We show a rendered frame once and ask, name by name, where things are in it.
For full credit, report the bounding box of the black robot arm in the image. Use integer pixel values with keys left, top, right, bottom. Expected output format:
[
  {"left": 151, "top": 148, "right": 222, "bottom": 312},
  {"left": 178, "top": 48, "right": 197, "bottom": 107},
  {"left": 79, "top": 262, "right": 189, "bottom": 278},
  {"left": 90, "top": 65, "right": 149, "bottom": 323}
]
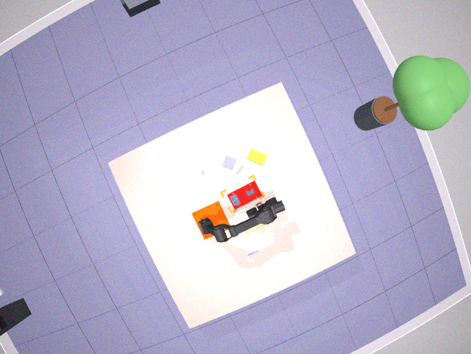
[{"left": 198, "top": 201, "right": 285, "bottom": 242}]

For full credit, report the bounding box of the yellow block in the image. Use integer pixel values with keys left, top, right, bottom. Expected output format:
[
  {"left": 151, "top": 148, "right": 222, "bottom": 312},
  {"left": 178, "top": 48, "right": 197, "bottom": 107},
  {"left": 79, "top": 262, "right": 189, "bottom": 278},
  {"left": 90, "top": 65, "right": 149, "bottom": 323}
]
[{"left": 247, "top": 149, "right": 267, "bottom": 165}]

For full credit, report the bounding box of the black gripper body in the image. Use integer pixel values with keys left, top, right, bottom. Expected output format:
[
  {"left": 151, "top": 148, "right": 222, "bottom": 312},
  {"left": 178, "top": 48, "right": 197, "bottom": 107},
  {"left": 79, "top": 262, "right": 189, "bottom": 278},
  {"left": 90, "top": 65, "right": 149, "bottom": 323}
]
[{"left": 246, "top": 197, "right": 277, "bottom": 219}]

